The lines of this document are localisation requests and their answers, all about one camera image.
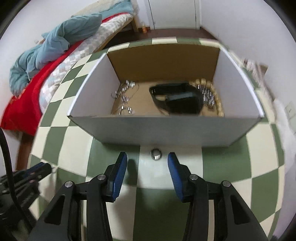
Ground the silver chain bracelet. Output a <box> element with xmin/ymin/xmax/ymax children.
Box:
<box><xmin>199</xmin><ymin>84</ymin><xmax>217</xmax><ymax>110</ymax></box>

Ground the black watch band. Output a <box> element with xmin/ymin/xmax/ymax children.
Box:
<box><xmin>149</xmin><ymin>82</ymin><xmax>204</xmax><ymax>114</ymax></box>

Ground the thin silver necklace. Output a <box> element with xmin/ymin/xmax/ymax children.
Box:
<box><xmin>110</xmin><ymin>79</ymin><xmax>140</xmax><ymax>116</ymax></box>

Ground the wooden bead bracelet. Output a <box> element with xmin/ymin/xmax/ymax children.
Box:
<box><xmin>189</xmin><ymin>78</ymin><xmax>225</xmax><ymax>118</ymax></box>

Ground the red bed cover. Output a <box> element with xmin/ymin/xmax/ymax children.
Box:
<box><xmin>1</xmin><ymin>13</ymin><xmax>126</xmax><ymax>136</ymax></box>

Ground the green white checkered tablecloth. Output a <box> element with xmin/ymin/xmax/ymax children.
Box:
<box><xmin>30</xmin><ymin>52</ymin><xmax>285</xmax><ymax>240</ymax></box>

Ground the white cloth sheet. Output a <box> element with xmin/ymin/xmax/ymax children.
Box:
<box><xmin>273</xmin><ymin>98</ymin><xmax>295</xmax><ymax>166</ymax></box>

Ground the white cardboard box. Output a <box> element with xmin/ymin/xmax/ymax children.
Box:
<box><xmin>67</xmin><ymin>41</ymin><xmax>264</xmax><ymax>147</ymax></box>

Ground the floral patterned fabric bag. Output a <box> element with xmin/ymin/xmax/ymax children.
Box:
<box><xmin>241</xmin><ymin>58</ymin><xmax>268</xmax><ymax>88</ymax></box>

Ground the teal blue blanket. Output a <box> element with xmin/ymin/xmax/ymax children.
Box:
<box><xmin>9</xmin><ymin>1</ymin><xmax>134</xmax><ymax>96</ymax></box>

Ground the grey checkered quilt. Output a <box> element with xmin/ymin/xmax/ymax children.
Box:
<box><xmin>39</xmin><ymin>13</ymin><xmax>134</xmax><ymax>113</ymax></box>

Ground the orange bottle on floor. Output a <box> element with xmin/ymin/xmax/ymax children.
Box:
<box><xmin>142</xmin><ymin>22</ymin><xmax>147</xmax><ymax>34</ymax></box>

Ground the white door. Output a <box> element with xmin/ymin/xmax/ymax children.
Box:
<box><xmin>144</xmin><ymin>0</ymin><xmax>201</xmax><ymax>30</ymax></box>

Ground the silver ring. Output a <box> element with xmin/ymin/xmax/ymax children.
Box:
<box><xmin>150</xmin><ymin>148</ymin><xmax>163</xmax><ymax>161</ymax></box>

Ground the white wall socket strip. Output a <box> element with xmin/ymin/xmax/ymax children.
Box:
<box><xmin>285</xmin><ymin>101</ymin><xmax>296</xmax><ymax>120</ymax></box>

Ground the wooden bed frame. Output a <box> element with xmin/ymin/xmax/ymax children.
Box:
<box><xmin>94</xmin><ymin>17</ymin><xmax>139</xmax><ymax>53</ymax></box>

